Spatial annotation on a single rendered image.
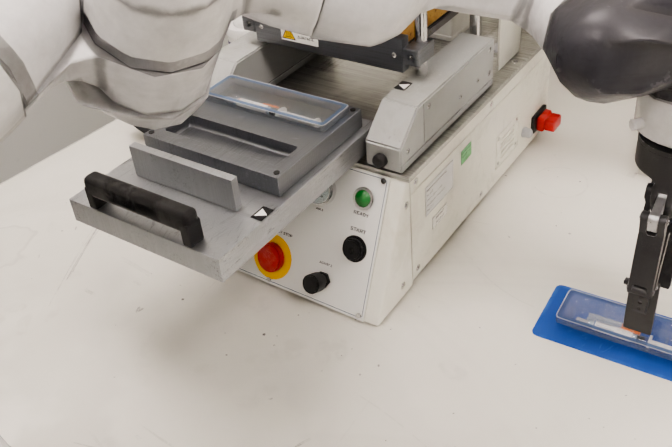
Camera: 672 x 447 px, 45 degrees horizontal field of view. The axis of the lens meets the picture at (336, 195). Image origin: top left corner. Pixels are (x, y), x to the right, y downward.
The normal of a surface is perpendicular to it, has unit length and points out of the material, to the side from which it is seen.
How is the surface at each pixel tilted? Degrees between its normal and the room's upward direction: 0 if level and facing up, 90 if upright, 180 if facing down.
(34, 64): 102
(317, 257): 65
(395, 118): 40
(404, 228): 90
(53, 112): 90
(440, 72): 0
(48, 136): 90
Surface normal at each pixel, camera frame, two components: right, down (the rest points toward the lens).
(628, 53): 0.03, 0.57
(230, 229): -0.08, -0.81
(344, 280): -0.54, 0.12
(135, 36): -0.09, 0.83
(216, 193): -0.56, 0.51
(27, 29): 0.86, 0.00
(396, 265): 0.83, 0.27
